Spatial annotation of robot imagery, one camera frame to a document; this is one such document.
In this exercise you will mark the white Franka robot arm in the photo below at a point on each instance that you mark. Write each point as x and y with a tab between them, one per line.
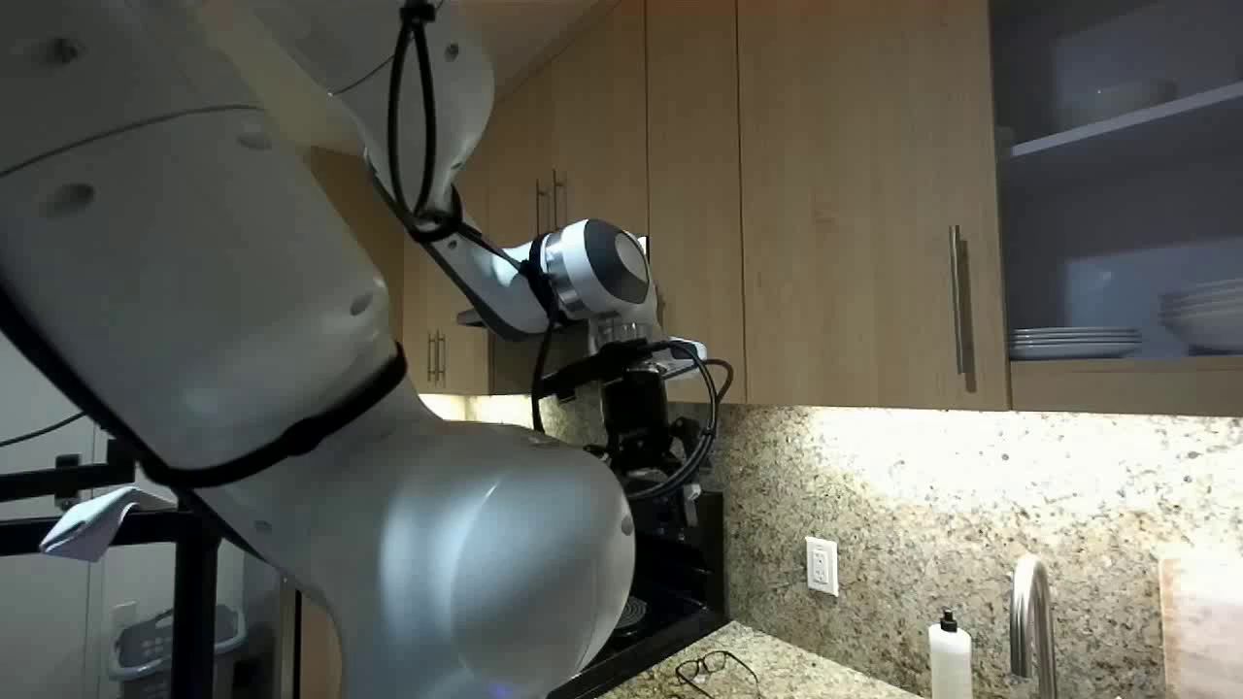
197	256

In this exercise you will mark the white soap pump bottle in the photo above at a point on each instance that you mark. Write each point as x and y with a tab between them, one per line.
949	660

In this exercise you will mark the wooden wall cabinet carcass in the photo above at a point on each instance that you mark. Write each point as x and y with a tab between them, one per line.
1129	387

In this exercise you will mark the thin-framed eyeglasses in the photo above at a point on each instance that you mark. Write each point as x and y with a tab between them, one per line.
704	674

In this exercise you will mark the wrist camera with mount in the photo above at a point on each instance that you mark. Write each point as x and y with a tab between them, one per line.
646	356

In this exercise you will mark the white wall outlet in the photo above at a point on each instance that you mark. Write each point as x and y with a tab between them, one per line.
819	563

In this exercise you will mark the wooden cutting board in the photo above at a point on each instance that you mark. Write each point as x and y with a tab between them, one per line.
1207	635

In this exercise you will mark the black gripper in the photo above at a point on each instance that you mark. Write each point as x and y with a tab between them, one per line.
639	413

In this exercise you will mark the grey laundry basket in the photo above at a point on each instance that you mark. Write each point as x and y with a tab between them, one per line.
167	642

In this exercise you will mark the light wood cabinet door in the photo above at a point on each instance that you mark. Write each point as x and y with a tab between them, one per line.
692	155
841	195
516	169
604	129
466	361
415	351

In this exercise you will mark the black metal stand frame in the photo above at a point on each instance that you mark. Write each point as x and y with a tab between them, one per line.
197	607

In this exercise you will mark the stack of white bowls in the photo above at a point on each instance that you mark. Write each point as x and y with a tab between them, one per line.
1210	324

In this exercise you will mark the wide white bowl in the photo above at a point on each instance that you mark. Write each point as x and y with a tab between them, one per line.
1133	103

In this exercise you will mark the white cabinet shelf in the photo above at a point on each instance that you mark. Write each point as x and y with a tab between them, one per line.
1129	129

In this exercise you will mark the black electric stove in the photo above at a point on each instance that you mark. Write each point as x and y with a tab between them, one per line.
686	584

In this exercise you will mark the white paper sheet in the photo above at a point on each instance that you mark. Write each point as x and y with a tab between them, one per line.
89	527

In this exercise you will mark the stack of flat plates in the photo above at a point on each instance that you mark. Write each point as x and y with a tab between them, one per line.
1074	344

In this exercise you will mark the curved metal faucet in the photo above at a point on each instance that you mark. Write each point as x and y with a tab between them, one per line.
1025	623

